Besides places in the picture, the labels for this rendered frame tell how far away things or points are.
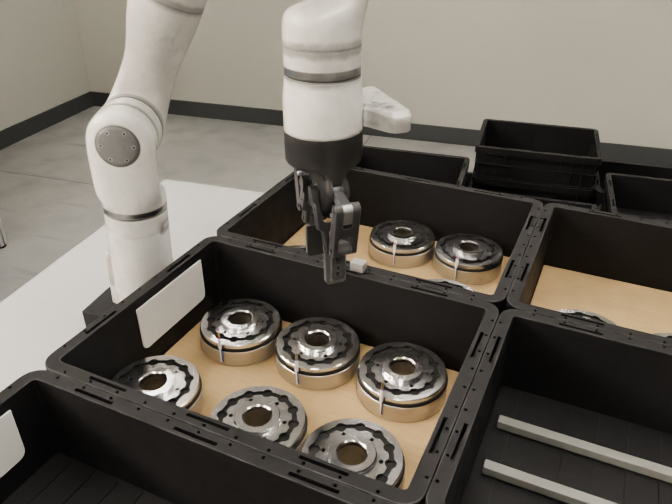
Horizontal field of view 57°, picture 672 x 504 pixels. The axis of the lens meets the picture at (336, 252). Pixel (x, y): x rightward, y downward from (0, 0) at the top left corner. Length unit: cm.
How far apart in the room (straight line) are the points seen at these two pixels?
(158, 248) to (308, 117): 47
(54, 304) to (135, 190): 37
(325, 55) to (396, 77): 327
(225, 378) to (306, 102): 37
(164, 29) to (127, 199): 24
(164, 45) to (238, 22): 321
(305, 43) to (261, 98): 358
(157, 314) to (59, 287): 49
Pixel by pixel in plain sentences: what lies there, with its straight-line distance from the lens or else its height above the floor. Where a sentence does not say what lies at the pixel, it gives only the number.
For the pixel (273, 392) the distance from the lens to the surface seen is 70.
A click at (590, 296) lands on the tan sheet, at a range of 97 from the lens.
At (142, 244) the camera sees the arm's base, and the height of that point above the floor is 89.
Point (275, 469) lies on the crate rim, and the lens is 54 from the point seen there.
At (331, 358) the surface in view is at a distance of 74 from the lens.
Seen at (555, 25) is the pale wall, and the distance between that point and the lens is 366.
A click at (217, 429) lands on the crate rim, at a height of 93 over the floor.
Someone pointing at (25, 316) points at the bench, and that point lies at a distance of 121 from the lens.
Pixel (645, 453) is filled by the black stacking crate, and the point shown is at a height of 83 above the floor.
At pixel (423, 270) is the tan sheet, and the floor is 83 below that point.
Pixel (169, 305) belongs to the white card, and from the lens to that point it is 81.
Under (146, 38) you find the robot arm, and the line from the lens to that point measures 87.
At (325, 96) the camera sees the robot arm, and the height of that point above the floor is 118.
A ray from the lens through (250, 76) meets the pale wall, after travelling 412.
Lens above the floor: 134
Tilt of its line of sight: 31 degrees down
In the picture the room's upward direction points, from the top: straight up
